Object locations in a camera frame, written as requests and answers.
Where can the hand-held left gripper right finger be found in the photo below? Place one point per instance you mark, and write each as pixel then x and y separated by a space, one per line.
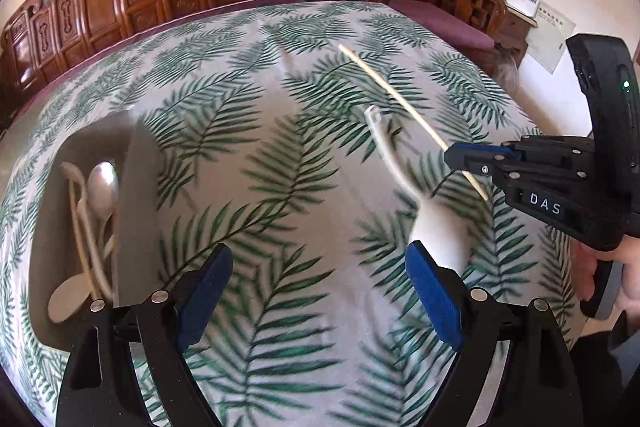
pixel 435 297

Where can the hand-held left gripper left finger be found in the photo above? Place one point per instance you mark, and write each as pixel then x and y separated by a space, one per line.
pixel 205 297

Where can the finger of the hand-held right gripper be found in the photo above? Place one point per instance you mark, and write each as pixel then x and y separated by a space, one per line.
pixel 540 172
pixel 485 152

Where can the white plastic ladle spoon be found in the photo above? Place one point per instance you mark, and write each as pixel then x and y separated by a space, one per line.
pixel 440 227

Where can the metal tray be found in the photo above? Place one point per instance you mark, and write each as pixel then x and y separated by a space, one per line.
pixel 145 207

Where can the wooden chopstick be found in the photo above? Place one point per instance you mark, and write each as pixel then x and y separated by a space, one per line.
pixel 390 89

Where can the person's right forearm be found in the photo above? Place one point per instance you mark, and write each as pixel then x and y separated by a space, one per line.
pixel 610 367

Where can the person's right hand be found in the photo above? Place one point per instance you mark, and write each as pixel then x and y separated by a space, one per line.
pixel 582 272

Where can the white blue device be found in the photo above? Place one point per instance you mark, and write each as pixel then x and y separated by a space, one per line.
pixel 522 3

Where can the short purple cushion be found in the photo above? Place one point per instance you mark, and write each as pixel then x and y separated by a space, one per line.
pixel 440 22

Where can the leaf-print tablecloth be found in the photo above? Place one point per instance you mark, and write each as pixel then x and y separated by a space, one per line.
pixel 300 157

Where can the white wall panel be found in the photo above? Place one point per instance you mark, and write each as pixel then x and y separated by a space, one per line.
pixel 550 42

